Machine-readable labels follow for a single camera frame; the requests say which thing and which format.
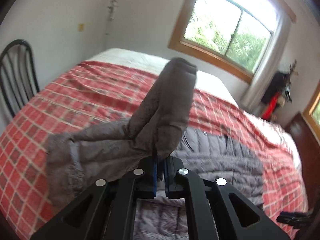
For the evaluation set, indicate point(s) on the white wall fixture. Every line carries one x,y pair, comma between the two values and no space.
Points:
112,8

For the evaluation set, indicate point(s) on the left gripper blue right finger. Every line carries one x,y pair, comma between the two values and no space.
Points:
173,189

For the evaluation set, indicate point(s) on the grey quilted patterned jacket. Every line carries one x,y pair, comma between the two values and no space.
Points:
94,174

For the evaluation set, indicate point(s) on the red plaid bed blanket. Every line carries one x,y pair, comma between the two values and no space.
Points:
94,92

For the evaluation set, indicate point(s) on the dark wooden door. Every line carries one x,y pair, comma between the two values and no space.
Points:
308,148

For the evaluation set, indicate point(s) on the wooden framed window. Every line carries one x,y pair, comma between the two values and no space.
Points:
234,35
312,111

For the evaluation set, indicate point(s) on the black metal chair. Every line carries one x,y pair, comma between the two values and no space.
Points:
19,82

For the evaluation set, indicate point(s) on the yellow wall switch plate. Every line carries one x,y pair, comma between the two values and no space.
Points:
81,27

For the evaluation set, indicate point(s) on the black and red hanging clothes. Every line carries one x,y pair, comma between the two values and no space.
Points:
277,92

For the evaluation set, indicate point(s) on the grey window curtain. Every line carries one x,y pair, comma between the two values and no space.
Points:
268,64

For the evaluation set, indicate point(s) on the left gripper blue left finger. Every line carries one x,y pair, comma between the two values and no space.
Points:
148,181

